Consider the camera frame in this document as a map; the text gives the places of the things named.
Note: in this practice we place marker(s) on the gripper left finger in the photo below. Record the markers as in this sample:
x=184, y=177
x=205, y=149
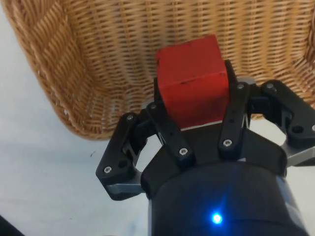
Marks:
x=128, y=145

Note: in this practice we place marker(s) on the wicker basket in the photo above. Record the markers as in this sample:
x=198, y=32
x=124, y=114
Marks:
x=137, y=61

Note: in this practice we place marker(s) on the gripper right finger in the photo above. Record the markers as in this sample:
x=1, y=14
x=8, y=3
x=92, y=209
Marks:
x=278, y=108

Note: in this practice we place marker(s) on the red cube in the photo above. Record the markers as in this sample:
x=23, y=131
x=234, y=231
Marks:
x=194, y=83

